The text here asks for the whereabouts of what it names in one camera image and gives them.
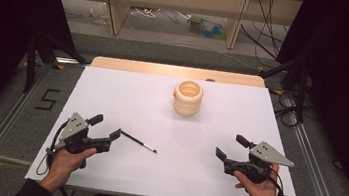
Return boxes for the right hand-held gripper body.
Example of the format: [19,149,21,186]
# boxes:
[221,137,298,189]

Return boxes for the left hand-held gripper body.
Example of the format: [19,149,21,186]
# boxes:
[54,109,116,159]

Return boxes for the black pen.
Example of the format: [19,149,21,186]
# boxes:
[118,130,160,154]

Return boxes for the cream ribbed pen holder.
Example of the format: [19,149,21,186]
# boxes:
[171,78,206,118]

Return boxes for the person's left hand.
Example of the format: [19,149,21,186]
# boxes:
[38,142,99,196]

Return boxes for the person's right hand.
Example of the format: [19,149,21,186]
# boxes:
[230,159,285,196]

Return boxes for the black metal stand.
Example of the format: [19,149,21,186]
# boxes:
[254,49,314,126]
[21,28,90,101]

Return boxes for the colourful plastic bag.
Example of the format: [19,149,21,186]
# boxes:
[185,13,229,41]

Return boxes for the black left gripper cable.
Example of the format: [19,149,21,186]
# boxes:
[35,117,70,179]

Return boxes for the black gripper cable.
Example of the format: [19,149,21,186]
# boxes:
[264,166,291,196]
[35,117,70,179]

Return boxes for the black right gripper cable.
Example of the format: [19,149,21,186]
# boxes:
[264,166,291,196]

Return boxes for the black floor cable coil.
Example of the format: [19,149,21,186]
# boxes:
[272,89,302,129]

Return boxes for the white rope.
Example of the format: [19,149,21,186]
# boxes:
[129,5,158,20]

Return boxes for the black hanging cables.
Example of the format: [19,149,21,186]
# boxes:
[235,0,293,71]

